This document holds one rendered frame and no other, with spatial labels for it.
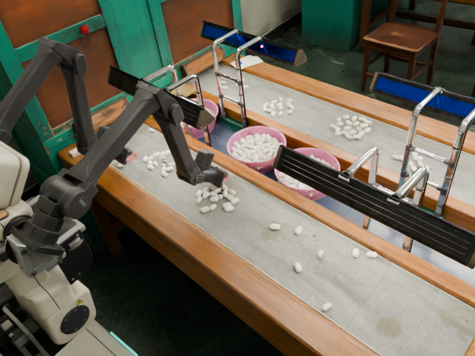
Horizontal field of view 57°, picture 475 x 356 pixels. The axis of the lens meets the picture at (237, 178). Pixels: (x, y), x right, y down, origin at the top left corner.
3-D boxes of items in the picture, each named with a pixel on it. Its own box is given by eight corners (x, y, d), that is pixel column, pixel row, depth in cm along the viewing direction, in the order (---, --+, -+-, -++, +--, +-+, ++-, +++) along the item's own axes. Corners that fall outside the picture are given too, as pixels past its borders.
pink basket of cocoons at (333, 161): (313, 217, 170) (313, 199, 163) (262, 188, 185) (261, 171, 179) (351, 180, 183) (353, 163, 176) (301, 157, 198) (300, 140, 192)
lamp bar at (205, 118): (199, 131, 158) (196, 114, 153) (107, 83, 194) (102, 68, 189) (215, 121, 162) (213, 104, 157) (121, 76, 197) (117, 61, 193)
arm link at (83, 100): (50, 49, 143) (73, 57, 139) (65, 43, 147) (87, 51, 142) (75, 154, 170) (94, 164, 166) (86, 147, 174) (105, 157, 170)
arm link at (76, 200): (142, 67, 121) (170, 78, 118) (157, 99, 133) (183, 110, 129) (32, 193, 105) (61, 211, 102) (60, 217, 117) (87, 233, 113)
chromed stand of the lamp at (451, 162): (440, 227, 159) (469, 128, 129) (389, 203, 170) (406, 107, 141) (462, 198, 168) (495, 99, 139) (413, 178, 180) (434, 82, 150)
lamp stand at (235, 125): (247, 135, 214) (237, 51, 185) (219, 122, 226) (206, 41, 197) (272, 118, 224) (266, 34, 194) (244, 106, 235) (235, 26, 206)
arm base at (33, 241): (7, 230, 105) (33, 252, 99) (22, 200, 106) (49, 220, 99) (37, 235, 113) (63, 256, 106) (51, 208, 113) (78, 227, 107)
